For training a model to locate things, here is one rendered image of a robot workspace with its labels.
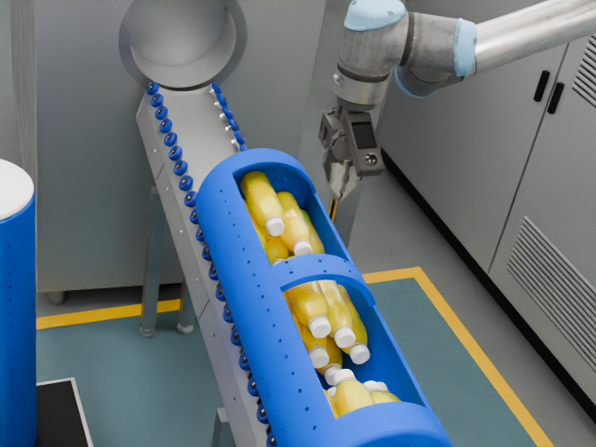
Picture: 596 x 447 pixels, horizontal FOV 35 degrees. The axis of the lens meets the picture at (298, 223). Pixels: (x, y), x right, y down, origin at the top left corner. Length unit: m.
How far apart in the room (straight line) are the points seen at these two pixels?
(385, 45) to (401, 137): 2.90
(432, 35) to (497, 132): 2.25
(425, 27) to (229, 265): 0.70
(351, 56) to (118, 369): 2.00
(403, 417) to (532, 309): 2.17
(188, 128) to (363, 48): 1.36
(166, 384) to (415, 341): 0.99
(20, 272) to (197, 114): 0.84
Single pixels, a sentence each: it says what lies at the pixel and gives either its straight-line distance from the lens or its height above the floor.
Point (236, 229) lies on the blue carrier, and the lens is 1.99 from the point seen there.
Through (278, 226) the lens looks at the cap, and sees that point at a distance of 2.05.
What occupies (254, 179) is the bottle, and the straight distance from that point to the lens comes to 2.16.
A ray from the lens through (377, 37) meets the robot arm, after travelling 1.53.
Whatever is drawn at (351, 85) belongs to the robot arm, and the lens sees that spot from 1.57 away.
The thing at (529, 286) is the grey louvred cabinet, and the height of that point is 0.24.
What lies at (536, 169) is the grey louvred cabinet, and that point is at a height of 0.66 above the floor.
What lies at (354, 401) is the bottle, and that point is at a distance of 1.66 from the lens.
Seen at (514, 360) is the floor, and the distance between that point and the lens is 3.72.
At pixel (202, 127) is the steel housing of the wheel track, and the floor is 0.93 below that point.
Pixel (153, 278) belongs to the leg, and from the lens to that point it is 3.27.
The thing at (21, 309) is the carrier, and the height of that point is 0.73.
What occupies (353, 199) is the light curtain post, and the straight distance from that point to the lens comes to 2.55.
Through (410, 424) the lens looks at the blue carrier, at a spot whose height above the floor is 1.23.
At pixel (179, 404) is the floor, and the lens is 3.22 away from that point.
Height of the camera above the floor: 2.34
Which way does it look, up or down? 35 degrees down
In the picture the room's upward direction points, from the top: 11 degrees clockwise
